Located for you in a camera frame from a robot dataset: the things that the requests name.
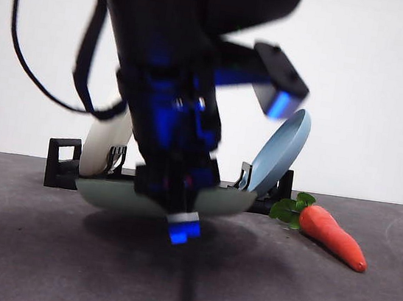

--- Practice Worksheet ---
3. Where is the green plate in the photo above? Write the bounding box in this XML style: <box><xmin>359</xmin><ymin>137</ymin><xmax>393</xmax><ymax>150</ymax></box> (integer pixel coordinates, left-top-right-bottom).
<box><xmin>72</xmin><ymin>168</ymin><xmax>259</xmax><ymax>233</ymax></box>

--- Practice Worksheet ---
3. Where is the orange carrot with green leaves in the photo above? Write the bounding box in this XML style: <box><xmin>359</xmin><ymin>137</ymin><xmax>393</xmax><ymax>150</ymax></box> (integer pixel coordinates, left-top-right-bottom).
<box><xmin>263</xmin><ymin>188</ymin><xmax>376</xmax><ymax>274</ymax></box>

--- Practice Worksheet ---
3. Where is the white plate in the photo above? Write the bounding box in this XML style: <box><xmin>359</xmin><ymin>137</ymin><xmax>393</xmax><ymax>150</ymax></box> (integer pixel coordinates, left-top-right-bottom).
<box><xmin>79</xmin><ymin>93</ymin><xmax>139</xmax><ymax>183</ymax></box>

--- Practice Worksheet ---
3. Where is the blue plate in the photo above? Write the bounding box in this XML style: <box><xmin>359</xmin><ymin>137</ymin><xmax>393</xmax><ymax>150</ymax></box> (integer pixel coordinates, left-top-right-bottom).
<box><xmin>245</xmin><ymin>102</ymin><xmax>314</xmax><ymax>204</ymax></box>

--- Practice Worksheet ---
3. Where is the black plate rack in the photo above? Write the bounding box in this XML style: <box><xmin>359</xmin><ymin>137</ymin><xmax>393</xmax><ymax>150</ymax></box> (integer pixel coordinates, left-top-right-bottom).
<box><xmin>42</xmin><ymin>135</ymin><xmax>295</xmax><ymax>219</ymax></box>

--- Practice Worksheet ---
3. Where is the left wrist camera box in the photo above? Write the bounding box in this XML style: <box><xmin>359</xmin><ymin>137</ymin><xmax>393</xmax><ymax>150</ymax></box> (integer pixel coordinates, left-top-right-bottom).
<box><xmin>245</xmin><ymin>41</ymin><xmax>317</xmax><ymax>125</ymax></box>

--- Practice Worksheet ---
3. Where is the black cable sleeve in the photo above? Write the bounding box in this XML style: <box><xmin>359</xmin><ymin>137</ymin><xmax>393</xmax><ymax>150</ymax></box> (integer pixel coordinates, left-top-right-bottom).
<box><xmin>67</xmin><ymin>3</ymin><xmax>112</xmax><ymax>117</ymax></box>

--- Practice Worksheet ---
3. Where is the thin black cable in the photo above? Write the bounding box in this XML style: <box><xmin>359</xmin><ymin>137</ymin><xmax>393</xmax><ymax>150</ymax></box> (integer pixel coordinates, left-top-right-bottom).
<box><xmin>0</xmin><ymin>0</ymin><xmax>140</xmax><ymax>119</ymax></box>

